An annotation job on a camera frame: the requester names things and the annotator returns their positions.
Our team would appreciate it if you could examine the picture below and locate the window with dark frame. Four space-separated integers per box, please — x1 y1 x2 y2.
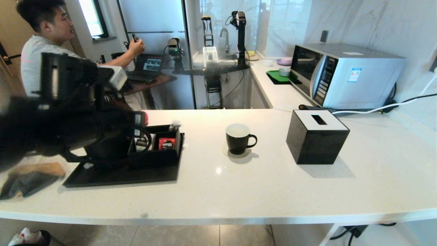
79 0 110 40

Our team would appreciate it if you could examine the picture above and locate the white wire basket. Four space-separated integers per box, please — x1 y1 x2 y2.
203 46 219 64

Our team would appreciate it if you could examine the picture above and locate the brown cork board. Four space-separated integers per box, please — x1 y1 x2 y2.
14 162 66 179

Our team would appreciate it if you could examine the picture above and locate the metal kitchen faucet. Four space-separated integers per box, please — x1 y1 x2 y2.
220 27 230 52

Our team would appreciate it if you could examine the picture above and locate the black laptop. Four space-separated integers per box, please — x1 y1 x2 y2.
127 53 164 82

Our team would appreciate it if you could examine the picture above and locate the white tea bag packet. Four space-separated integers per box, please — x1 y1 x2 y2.
135 133 156 152

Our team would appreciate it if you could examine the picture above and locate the black mug white inside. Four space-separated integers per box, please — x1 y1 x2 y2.
226 123 258 155

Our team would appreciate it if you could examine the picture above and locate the black electric kettle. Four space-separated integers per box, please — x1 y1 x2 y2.
84 135 134 170

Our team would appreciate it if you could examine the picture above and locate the clear glass coaster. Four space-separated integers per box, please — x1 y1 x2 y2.
222 142 252 158

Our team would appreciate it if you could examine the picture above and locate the red coffee sachet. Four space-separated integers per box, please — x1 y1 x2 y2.
158 137 177 151

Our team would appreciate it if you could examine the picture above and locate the black cloth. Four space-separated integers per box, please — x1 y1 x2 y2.
0 171 60 200

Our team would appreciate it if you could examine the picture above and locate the white power cable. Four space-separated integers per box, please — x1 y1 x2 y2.
332 73 437 115

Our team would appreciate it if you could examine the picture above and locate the green mat on black tray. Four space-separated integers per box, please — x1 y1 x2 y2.
266 70 302 85

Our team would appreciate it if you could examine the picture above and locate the black power adapter brick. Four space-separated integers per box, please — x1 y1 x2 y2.
343 225 369 238

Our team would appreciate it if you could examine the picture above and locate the black serving tray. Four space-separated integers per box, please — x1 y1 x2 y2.
62 133 186 188

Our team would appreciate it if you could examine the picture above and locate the thick black adapter cable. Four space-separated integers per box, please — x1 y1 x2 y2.
329 223 397 246

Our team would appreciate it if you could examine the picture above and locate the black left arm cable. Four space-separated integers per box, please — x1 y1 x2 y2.
62 128 153 165

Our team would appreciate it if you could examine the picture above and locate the black upright frame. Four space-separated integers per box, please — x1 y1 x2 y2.
201 15 215 47

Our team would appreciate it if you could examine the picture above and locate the silver microwave oven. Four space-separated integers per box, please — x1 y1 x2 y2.
289 43 407 110

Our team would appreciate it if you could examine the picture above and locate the black trash bin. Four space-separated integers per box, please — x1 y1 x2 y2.
8 227 52 246

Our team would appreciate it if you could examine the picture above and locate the person in grey shirt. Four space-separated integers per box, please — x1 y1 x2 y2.
15 0 145 98

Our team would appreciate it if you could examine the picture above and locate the black tissue box white lid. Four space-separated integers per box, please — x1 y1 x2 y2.
286 109 351 165

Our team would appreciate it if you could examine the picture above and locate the grey refrigerator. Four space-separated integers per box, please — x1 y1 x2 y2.
117 0 197 110

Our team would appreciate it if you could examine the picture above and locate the black power cable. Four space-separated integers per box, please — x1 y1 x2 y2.
382 93 437 110

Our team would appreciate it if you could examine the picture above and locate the black door handle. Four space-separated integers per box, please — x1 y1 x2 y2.
0 41 23 65

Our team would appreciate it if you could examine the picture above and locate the black compartment box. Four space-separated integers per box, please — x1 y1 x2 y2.
128 124 182 168

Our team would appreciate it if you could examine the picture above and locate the black camera head on stand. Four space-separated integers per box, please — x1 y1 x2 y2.
167 37 186 72

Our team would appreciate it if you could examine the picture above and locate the black teleoperation handle rig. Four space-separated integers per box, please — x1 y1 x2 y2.
111 33 140 62

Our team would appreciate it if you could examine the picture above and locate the brown wooden table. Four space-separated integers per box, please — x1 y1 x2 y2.
123 73 177 110

